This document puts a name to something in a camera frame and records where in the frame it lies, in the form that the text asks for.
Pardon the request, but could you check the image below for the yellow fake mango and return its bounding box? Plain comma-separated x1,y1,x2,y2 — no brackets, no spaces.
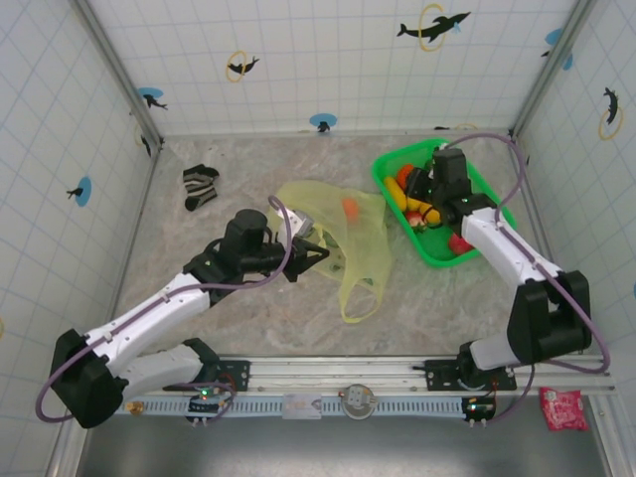
406,197,441,223

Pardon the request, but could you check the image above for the green plastic basket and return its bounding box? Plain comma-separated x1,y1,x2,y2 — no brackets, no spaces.
371,137,518,269

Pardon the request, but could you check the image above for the yellow plastic bag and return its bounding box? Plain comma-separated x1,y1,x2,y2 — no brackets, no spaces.
267,181,397,326

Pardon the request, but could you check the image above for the red round fake fruit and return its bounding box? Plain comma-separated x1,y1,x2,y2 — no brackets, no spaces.
448,232,476,255

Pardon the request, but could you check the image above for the black white striped sock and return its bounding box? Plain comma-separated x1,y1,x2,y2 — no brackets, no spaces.
182,163,221,213

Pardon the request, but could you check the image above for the small white card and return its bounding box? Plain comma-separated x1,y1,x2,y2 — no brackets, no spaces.
282,393,323,421

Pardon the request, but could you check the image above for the round grey device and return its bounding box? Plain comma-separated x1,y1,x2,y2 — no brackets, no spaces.
339,383,375,421

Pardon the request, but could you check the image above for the left controller board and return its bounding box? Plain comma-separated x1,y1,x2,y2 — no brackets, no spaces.
185,382,236,429

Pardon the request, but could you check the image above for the controller board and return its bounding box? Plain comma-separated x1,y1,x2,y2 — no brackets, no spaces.
460,395,498,429
185,382,236,429

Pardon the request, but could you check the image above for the blue circle dolphin sticker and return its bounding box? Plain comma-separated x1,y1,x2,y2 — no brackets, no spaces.
541,28,575,72

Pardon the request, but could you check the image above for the right controller board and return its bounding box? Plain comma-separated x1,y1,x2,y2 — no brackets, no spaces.
460,395,498,429

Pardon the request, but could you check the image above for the red snack packet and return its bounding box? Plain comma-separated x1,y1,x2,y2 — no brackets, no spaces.
539,387,590,432

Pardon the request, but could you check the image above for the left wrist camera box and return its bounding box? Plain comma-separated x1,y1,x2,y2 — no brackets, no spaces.
276,207,316,240

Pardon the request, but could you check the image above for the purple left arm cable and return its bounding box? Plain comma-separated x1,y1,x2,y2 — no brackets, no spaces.
34,195,299,426

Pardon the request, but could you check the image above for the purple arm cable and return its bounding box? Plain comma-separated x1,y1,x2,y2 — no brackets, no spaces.
436,131,612,426
34,195,299,426

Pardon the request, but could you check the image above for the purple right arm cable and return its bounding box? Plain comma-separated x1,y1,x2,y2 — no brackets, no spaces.
436,131,612,426

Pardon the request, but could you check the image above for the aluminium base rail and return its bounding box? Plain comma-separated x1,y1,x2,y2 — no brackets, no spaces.
213,353,617,397

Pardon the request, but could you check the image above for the aluminium corner post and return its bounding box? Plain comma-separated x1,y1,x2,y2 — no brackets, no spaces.
73,0,165,150
510,0,596,140

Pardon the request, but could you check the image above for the small dolphin ring sticker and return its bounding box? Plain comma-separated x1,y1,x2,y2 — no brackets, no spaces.
133,123,153,159

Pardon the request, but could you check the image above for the white slotted cable duct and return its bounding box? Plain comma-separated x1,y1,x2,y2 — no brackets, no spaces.
93,392,498,419

